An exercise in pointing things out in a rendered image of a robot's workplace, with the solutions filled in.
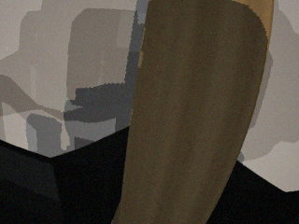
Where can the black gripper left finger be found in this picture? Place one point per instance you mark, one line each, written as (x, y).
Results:
(79, 187)

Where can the wooden post with slot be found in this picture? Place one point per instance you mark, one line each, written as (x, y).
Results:
(115, 219)

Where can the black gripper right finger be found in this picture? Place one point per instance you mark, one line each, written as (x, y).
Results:
(249, 199)

